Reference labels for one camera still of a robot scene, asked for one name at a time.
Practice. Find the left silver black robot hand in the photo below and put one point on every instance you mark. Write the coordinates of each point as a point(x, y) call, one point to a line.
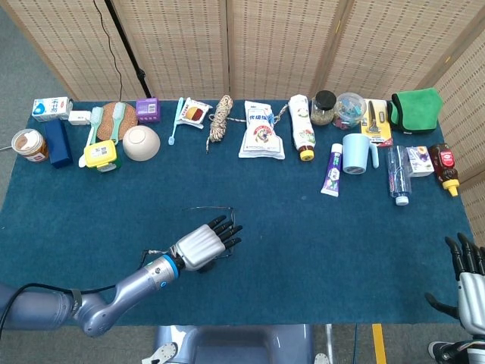
point(197, 246)

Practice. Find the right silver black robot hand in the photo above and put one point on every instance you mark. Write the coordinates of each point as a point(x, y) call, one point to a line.
point(473, 299)

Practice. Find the thin-framed eyeglasses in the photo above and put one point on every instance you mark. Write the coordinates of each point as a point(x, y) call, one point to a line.
point(212, 207)

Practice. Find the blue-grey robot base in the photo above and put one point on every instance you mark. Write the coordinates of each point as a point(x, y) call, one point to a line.
point(235, 345)

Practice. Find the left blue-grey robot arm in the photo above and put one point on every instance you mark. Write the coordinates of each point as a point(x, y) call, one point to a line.
point(132, 282)

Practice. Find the blue table cloth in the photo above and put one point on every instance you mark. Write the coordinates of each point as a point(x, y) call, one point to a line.
point(303, 246)

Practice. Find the white perforated foot plate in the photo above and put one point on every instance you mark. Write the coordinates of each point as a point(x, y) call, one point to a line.
point(163, 352)
point(321, 359)

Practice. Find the beige bowl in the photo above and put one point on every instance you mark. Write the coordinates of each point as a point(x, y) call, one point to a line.
point(141, 143)

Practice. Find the white printed powder bag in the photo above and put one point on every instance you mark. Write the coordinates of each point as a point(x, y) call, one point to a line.
point(261, 136)

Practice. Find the light blue toothbrush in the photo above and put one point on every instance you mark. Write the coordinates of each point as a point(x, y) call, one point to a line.
point(176, 117)

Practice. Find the white red snack packet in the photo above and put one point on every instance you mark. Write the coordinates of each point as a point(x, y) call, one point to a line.
point(194, 113)

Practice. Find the green container yellow lid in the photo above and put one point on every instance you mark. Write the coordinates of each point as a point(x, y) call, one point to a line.
point(99, 151)

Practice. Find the brown honey bottle yellow cap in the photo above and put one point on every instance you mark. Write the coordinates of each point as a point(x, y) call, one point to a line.
point(445, 163)

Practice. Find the clear water bottle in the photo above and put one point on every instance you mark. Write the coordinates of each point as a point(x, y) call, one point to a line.
point(398, 178)

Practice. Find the purple box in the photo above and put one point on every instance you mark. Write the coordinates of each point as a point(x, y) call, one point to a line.
point(148, 110)

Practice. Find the small white purple carton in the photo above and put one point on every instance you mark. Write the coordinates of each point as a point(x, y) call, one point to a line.
point(420, 161)

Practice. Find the white table leg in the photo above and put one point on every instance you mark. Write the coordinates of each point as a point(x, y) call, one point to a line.
point(329, 341)

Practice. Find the purple white toothpaste tube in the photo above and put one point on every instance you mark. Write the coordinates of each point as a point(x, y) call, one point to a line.
point(332, 174)

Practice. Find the round woven brown coaster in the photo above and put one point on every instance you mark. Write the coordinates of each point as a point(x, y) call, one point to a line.
point(108, 121)

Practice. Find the mint green brush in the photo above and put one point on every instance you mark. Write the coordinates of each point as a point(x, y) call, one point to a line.
point(118, 113)
point(96, 115)

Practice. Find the white bottle yellow cap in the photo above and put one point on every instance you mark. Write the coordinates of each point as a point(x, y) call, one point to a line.
point(302, 125)

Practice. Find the dark blue box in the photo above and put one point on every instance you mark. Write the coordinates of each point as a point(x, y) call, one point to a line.
point(58, 146)

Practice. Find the small white box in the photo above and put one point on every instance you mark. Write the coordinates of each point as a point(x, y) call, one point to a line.
point(79, 117)

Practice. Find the light blue mug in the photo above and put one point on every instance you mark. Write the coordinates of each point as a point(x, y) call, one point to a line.
point(355, 151)

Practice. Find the glass jar black lid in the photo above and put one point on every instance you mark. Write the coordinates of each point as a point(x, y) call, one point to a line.
point(323, 110)

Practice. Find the green folded cloth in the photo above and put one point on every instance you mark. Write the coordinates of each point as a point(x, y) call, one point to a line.
point(415, 110)

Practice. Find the white blue milk carton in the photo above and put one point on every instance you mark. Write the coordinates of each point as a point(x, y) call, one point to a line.
point(51, 108)

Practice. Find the razor in yellow package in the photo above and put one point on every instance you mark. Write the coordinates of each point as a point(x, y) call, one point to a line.
point(375, 121)

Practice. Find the clear tub of clips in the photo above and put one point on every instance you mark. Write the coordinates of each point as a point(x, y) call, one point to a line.
point(349, 110)

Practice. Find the black stand pole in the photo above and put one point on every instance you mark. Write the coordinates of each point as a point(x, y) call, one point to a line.
point(129, 49)

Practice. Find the bamboo folding screen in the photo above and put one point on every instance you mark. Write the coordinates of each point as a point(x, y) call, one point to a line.
point(265, 45)

